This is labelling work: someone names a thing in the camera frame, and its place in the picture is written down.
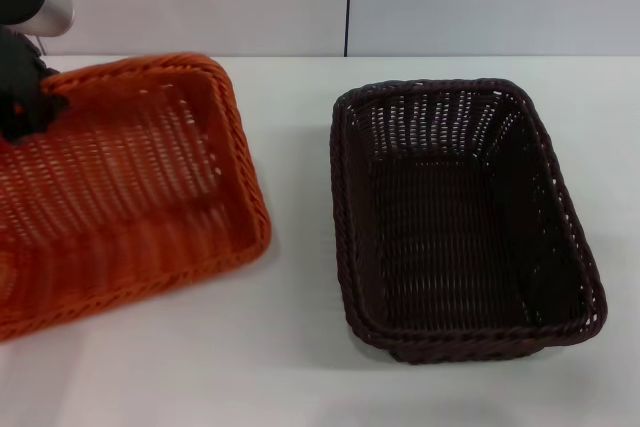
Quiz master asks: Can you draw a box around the orange woven plastic basket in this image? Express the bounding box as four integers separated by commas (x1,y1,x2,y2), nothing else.
0,50,274,343

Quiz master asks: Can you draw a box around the dark brown woven basket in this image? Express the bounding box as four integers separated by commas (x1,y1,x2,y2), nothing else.
329,77,609,364

